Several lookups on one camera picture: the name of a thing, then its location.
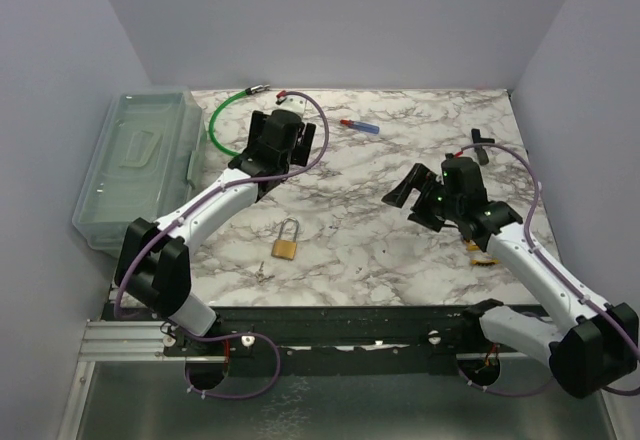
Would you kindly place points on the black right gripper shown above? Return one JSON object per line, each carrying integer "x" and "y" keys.
{"x": 418, "y": 175}

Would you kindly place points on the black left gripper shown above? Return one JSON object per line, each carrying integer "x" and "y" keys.
{"x": 299, "y": 153}

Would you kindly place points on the green cable lock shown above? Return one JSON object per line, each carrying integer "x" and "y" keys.
{"x": 250, "y": 91}

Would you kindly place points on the brass padlock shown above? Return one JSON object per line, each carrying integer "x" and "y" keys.
{"x": 282, "y": 248}

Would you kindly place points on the spare silver keys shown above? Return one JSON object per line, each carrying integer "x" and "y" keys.
{"x": 261, "y": 276}

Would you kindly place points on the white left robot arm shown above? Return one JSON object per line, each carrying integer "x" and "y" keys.
{"x": 154, "y": 265}

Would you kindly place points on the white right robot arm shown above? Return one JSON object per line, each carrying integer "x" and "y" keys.
{"x": 588, "y": 344}

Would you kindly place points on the blue red small screwdriver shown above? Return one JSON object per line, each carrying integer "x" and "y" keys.
{"x": 360, "y": 126}

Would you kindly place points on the black T-shaped tool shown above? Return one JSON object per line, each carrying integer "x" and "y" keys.
{"x": 480, "y": 142}

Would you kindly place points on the clear plastic storage box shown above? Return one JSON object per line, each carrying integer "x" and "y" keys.
{"x": 148, "y": 162}

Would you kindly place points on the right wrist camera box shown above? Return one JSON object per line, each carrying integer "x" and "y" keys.
{"x": 449, "y": 156}

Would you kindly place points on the yellow handled pliers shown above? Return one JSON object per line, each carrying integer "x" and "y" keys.
{"x": 477, "y": 257}

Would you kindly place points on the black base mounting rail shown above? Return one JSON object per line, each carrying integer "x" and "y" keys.
{"x": 336, "y": 341}

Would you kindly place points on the aluminium extrusion rail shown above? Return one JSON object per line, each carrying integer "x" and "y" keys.
{"x": 122, "y": 341}

